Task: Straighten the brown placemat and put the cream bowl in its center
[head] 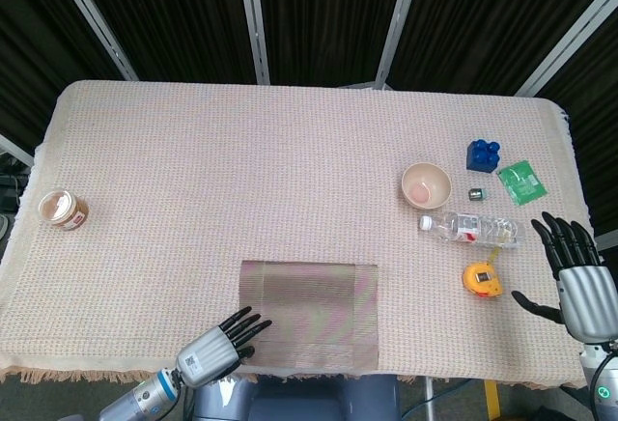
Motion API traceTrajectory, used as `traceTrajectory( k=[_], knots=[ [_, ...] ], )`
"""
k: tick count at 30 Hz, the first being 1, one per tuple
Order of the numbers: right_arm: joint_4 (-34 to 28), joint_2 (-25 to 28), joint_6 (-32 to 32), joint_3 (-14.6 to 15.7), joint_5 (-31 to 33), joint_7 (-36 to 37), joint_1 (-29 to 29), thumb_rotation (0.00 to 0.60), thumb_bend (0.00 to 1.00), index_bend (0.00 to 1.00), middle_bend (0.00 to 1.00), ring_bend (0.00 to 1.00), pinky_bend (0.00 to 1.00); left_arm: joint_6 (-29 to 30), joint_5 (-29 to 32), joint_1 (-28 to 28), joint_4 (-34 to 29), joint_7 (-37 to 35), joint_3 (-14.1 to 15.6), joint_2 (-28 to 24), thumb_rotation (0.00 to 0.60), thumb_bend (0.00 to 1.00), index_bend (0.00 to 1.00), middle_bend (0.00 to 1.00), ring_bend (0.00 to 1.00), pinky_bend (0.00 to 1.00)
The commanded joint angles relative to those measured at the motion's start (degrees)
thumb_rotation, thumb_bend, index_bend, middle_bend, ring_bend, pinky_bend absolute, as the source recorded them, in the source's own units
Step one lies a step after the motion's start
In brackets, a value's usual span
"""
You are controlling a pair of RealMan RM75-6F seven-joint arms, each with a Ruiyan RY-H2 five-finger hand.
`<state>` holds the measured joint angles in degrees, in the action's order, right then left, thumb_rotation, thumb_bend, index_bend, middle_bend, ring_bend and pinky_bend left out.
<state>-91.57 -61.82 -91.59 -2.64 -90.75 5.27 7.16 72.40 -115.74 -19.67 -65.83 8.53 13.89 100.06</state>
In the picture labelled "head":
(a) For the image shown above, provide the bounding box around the pink woven tablecloth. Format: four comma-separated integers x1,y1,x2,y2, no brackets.
0,78,612,389

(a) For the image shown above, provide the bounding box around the yellow tape measure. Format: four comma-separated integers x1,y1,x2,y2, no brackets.
462,246,503,299

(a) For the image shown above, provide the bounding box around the light brown bowl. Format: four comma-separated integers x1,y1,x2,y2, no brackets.
401,161,453,210

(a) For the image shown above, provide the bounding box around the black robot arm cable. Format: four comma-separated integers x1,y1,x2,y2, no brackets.
591,341,618,393

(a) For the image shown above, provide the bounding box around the small brown jar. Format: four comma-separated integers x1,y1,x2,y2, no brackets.
38,189,91,232

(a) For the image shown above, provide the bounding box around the dark pleated curtain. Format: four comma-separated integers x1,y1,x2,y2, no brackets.
0,0,618,248

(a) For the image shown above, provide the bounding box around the left black-fingered robot hand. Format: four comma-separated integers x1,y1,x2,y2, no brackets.
174,306,273,389

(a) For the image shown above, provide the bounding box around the brown woven placemat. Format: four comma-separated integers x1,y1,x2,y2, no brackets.
239,260,380,372

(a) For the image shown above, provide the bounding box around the clear plastic water bottle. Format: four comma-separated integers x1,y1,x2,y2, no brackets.
417,211,526,251

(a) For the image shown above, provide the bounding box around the blue toy building block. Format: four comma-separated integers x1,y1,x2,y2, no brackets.
465,138,502,172

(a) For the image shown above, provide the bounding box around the right black-fingered robot hand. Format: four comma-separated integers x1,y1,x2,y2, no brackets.
511,211,618,344

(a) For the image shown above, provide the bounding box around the blue floor cable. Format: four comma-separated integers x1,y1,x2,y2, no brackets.
403,377,484,421

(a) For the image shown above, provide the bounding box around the white frame post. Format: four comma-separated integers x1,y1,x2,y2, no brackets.
514,0,618,98
45,0,140,82
0,131,36,169
374,0,426,88
235,0,271,86

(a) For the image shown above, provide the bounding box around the green sachet packet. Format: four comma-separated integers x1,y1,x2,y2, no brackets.
496,159,549,207

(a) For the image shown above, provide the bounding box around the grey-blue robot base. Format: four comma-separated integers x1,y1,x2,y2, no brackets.
185,375,402,421

